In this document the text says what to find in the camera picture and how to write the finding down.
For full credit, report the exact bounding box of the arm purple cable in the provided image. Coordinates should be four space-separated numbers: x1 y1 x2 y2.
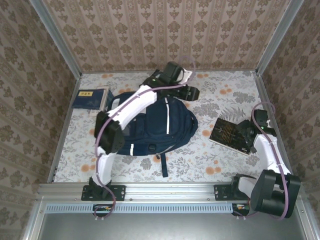
93 55 197 221
234 101 290 221

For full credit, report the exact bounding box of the grey metal panel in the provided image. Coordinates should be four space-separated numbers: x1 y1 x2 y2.
37 212 310 240

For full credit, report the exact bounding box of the floral tablecloth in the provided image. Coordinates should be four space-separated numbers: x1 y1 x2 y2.
53 71 286 183

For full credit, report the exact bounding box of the black book with gold print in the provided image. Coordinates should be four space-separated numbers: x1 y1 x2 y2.
209 117 252 157

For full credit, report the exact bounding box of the slotted grey cable duct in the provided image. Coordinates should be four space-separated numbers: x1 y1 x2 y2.
46 202 235 214

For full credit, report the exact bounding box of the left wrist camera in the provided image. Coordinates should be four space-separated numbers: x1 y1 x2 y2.
178 69 195 85

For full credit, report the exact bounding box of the aluminium table side rail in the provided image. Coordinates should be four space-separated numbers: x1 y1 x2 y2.
252 71 296 182
46 73 82 183

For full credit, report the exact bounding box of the pale covered navy book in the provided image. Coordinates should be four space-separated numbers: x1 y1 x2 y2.
87 86 111 117

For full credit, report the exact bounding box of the small wired connector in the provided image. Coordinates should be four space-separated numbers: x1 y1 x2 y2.
92 203 114 218
231 203 251 217

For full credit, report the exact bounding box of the aluminium frame post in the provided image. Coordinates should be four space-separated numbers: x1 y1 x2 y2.
28 0 83 77
255 0 305 76

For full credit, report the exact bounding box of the aluminium mounting rail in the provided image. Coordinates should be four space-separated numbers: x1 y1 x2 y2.
37 181 305 201

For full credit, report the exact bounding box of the navy blue backpack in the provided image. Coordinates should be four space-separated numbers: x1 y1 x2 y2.
106 91 199 178

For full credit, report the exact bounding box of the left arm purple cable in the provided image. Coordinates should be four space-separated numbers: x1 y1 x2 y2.
93 55 197 221

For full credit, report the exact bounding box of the navy book with yellow label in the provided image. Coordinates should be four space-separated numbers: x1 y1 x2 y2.
71 89 109 110

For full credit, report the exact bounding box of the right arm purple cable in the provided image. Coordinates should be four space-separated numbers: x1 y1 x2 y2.
234 101 290 221

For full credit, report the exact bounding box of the aluminium table end rail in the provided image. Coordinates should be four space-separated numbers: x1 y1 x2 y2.
79 69 258 75

